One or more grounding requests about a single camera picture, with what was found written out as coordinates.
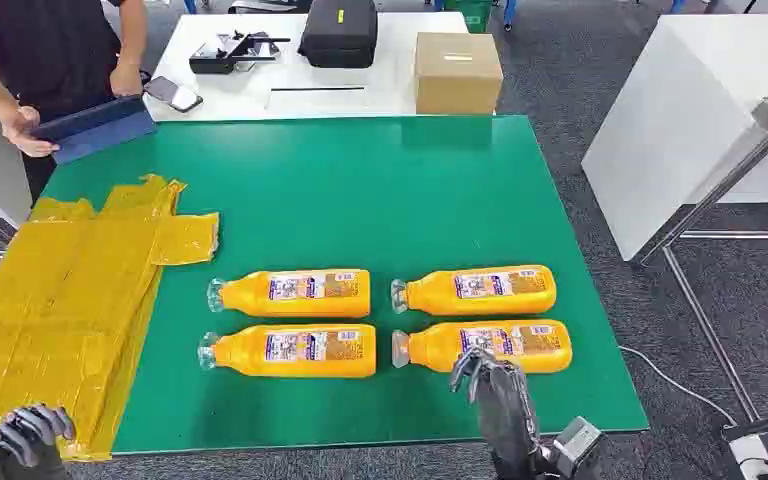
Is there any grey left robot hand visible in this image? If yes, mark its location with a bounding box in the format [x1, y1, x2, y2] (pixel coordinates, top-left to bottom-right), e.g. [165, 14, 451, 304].
[0, 404, 78, 480]

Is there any person's right hand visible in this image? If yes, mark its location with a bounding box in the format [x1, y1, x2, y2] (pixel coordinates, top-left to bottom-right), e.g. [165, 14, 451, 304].
[0, 105, 61, 159]

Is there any person's left hand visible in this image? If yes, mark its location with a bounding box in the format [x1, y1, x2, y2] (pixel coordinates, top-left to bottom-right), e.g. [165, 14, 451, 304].
[108, 60, 145, 99]

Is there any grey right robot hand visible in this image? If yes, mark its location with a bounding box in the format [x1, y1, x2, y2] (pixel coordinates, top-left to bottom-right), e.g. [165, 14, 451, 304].
[450, 349, 551, 480]

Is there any smartphone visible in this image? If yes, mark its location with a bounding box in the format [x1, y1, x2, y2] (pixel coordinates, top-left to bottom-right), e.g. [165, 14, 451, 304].
[143, 75, 204, 114]

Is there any blue tablet case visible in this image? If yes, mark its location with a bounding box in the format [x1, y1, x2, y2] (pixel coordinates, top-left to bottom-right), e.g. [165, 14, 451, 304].
[29, 94, 158, 166]

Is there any orange drink bottle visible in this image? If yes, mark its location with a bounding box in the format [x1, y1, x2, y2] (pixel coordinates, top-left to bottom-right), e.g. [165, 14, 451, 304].
[391, 319, 574, 376]
[206, 268, 372, 320]
[197, 323, 378, 380]
[390, 264, 558, 317]

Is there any person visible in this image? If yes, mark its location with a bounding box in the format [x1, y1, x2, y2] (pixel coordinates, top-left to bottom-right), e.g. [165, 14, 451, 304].
[0, 0, 150, 207]

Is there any yellow plastic sheet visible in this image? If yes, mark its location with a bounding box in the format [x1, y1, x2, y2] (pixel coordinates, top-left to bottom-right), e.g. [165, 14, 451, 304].
[0, 174, 221, 463]

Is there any black carrying case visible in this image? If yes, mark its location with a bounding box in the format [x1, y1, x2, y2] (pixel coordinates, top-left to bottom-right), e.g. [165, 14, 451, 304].
[297, 0, 379, 70]

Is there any white power strip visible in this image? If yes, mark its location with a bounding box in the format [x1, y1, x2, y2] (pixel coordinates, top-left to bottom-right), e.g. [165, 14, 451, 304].
[728, 433, 768, 480]

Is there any green table mat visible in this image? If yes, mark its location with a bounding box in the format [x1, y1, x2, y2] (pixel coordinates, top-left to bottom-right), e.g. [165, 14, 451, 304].
[42, 115, 650, 457]

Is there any brown cardboard box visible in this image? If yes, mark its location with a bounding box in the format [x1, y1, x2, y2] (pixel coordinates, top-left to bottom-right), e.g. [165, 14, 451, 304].
[414, 31, 505, 117]

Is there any green crate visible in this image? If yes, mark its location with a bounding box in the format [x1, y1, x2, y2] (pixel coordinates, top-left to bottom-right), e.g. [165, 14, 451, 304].
[443, 0, 495, 34]

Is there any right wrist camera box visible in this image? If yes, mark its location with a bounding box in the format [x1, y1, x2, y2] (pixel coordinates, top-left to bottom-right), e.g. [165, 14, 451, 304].
[551, 416, 604, 479]

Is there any black device with handles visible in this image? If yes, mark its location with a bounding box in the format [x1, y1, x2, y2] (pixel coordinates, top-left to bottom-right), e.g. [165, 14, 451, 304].
[188, 29, 291, 75]

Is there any white floor cable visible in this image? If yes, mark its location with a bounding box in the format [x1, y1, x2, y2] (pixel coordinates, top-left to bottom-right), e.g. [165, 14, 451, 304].
[619, 344, 738, 427]

